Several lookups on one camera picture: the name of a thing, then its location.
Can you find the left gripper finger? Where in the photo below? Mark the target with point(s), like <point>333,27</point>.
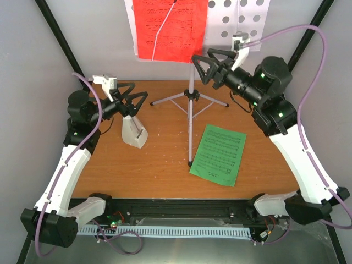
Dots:
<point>123,90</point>
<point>135,101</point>

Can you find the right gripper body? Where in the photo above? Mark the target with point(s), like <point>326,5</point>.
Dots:
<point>223,68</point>

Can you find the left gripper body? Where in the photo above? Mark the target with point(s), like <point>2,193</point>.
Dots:
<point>125,110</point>

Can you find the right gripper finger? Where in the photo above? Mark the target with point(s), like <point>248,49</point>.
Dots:
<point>205,74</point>
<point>221,57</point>

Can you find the white metronome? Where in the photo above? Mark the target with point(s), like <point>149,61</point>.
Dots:
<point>133,132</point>

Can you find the white music stand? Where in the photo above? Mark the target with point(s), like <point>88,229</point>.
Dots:
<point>223,19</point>

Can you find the red sheet music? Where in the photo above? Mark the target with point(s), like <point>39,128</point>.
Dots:
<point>170,31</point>

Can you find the green sheet music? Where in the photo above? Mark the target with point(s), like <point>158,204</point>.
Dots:
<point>218,156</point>

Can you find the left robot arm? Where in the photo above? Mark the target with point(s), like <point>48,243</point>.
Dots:
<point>52,221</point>

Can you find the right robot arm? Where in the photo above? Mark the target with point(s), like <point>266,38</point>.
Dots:
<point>278,120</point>

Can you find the small circuit board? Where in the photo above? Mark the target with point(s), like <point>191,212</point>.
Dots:
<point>116,219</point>

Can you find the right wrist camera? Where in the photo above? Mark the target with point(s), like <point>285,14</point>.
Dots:
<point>238,46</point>

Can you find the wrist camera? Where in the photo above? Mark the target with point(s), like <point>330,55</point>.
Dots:
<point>238,46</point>
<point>108,83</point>

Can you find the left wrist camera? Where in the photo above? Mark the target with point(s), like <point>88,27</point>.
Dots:
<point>108,83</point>

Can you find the black aluminium rail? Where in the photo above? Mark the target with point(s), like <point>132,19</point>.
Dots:
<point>230,211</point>

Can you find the blue cable duct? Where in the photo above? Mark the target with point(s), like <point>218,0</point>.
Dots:
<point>180,232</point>

